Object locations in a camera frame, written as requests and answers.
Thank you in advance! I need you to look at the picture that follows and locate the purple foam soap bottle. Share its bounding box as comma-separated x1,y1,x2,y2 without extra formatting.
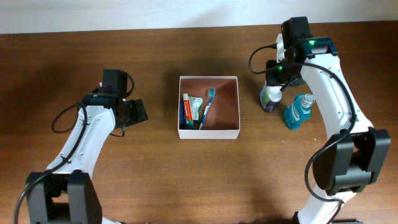
259,82,282,113

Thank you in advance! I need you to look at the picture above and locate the teal mouthwash bottle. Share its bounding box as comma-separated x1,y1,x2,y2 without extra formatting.
284,93,315,129

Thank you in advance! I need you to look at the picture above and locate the red green toothpaste tube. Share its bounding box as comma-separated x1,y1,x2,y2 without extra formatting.
183,93,194,129

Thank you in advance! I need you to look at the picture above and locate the green white soap packet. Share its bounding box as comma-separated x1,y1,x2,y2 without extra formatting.
188,96,203,122

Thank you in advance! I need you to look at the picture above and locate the blue white toothbrush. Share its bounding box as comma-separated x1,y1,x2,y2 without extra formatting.
199,88,216,130

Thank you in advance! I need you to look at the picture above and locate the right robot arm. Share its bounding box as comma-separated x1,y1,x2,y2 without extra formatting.
260,17,391,223

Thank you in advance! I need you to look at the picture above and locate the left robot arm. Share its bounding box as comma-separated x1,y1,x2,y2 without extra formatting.
21,69,148,223

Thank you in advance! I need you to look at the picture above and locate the pink cardboard box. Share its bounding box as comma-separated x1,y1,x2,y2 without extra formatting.
177,76,240,139

